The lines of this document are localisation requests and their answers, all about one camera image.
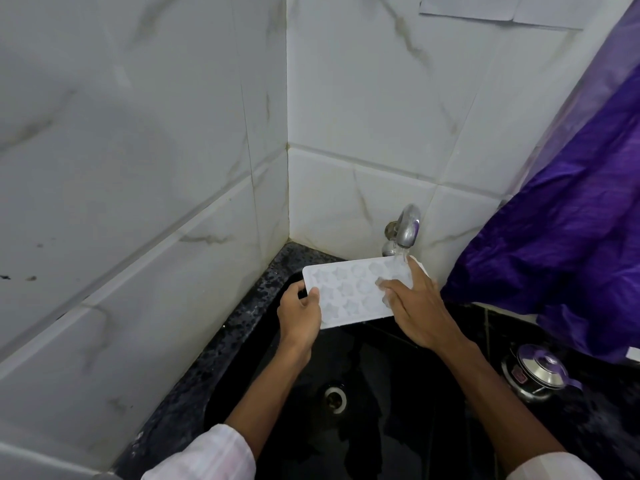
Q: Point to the person's right hand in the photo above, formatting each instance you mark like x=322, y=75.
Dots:
x=420, y=314

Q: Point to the person's left hand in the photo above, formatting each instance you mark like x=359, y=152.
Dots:
x=300, y=324

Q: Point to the white ice tray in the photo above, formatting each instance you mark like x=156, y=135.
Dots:
x=345, y=294

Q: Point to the person's right forearm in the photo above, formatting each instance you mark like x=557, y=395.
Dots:
x=505, y=409

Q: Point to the person's left forearm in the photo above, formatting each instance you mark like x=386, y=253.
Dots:
x=270, y=399

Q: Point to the steel tap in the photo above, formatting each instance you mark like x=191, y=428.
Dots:
x=407, y=227

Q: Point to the black sink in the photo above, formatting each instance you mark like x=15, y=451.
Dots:
x=400, y=419

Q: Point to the steel pot with purple lid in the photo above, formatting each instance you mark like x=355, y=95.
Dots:
x=537, y=372

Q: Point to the white shirt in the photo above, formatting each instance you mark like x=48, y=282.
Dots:
x=210, y=457

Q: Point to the purple curtain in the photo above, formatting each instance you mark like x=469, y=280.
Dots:
x=575, y=219

